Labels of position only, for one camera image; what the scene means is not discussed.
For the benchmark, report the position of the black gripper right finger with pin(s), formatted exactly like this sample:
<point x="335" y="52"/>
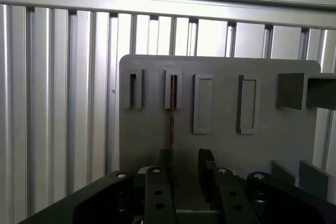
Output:
<point x="231" y="195"/>

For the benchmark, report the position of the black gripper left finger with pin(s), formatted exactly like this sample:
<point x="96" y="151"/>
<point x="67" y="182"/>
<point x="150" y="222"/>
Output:
<point x="160" y="195"/>

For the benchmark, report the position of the grey parts rack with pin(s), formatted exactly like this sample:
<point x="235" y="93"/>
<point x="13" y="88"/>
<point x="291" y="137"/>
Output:
<point x="223" y="145"/>

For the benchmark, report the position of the blue RAM stick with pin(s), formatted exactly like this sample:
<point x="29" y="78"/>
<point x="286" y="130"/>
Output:
<point x="172" y="119"/>

